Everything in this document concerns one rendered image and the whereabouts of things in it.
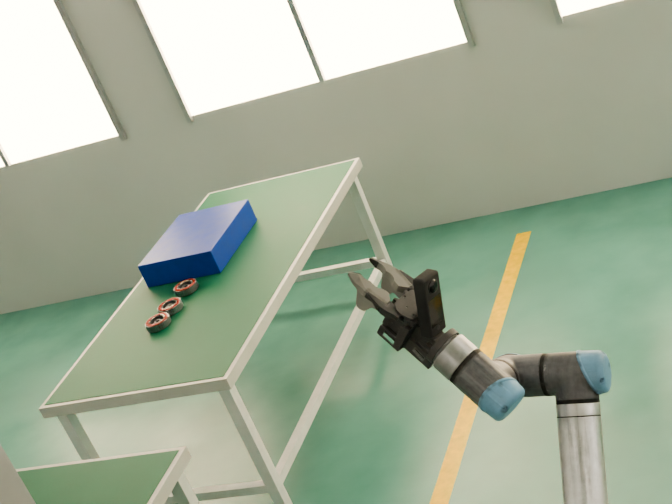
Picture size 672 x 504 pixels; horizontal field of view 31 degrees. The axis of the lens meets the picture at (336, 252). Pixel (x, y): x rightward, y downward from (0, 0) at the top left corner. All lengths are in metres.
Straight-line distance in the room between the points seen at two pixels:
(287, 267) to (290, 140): 1.78
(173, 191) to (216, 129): 0.54
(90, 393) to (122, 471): 0.71
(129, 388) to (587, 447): 3.05
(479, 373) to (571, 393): 0.17
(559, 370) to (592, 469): 0.17
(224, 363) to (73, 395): 0.70
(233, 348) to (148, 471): 0.74
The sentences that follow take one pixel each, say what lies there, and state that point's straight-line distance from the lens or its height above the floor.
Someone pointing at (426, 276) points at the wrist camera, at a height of 1.93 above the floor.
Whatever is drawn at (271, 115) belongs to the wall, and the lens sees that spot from 6.94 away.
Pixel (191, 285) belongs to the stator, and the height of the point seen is 0.78.
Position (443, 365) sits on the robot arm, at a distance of 2.09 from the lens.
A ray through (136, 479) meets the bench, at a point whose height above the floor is 0.75.
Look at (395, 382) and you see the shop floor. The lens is 5.65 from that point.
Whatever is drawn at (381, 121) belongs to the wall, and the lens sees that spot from 6.75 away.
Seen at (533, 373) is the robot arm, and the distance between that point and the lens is 2.15.
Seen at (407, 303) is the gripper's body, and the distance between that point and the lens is 2.12.
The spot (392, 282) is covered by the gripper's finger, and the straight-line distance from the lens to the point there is 2.16.
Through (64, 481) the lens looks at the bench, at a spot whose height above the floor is 0.75.
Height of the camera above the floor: 2.84
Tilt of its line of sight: 23 degrees down
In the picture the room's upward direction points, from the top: 23 degrees counter-clockwise
